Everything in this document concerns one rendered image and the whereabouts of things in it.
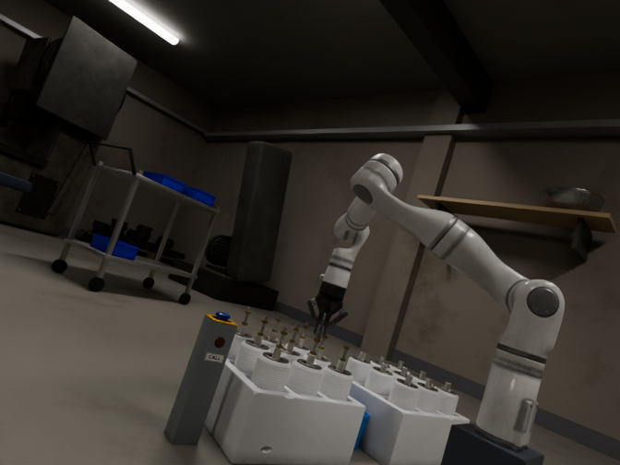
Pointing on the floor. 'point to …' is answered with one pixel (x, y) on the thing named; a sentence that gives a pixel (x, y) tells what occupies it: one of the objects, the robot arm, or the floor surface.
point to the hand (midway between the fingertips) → (319, 330)
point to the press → (60, 121)
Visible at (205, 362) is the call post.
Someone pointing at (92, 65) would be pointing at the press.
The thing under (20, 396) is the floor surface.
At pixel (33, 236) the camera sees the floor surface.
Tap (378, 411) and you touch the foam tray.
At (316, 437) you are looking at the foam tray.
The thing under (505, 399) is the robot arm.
